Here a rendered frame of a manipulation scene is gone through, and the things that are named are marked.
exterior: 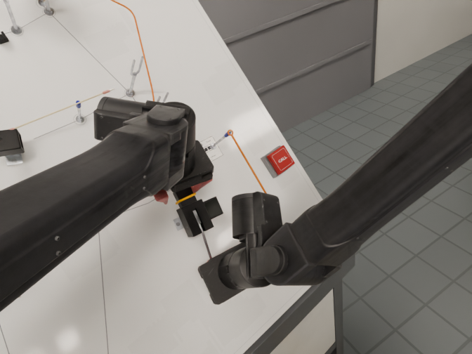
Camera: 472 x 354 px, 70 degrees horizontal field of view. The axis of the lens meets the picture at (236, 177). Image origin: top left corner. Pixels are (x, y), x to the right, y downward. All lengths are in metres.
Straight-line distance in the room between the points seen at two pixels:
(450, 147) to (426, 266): 1.68
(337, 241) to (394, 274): 1.57
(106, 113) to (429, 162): 0.36
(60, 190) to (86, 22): 0.58
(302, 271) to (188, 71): 0.54
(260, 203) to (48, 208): 0.29
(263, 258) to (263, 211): 0.07
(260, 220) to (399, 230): 1.72
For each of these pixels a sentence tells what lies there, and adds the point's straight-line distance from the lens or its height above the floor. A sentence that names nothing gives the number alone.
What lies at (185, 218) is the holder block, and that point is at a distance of 0.60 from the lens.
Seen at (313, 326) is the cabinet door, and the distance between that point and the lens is 1.06.
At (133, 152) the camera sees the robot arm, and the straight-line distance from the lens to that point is 0.32.
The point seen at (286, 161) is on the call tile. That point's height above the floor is 1.11.
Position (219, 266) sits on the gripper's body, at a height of 1.14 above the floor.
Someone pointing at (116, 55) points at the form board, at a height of 1.39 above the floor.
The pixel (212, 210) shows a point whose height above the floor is 1.09.
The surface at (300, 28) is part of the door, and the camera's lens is 2.88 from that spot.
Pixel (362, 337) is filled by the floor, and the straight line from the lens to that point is 1.74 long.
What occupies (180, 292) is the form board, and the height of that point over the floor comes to 1.01.
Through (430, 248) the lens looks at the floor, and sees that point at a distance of 2.08.
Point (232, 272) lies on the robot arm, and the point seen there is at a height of 1.18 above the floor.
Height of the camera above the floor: 1.55
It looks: 37 degrees down
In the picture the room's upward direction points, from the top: 14 degrees counter-clockwise
